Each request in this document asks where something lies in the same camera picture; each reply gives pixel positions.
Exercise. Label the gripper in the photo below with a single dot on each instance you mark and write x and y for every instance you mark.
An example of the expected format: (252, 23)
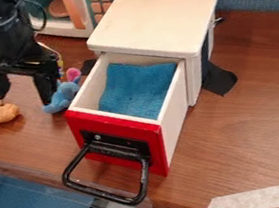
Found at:
(13, 62)

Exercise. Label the drawer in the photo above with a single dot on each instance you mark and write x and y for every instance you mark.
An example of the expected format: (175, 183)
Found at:
(123, 125)

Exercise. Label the blue plush elephant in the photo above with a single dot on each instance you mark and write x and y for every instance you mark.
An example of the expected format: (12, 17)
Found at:
(62, 94)

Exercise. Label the toy microwave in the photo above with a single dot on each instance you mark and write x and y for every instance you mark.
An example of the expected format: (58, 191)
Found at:
(79, 5)

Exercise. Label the blue cloth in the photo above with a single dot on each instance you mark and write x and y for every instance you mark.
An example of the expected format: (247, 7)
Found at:
(137, 89)

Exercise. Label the cabinet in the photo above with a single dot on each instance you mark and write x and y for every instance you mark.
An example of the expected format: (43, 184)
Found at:
(161, 21)

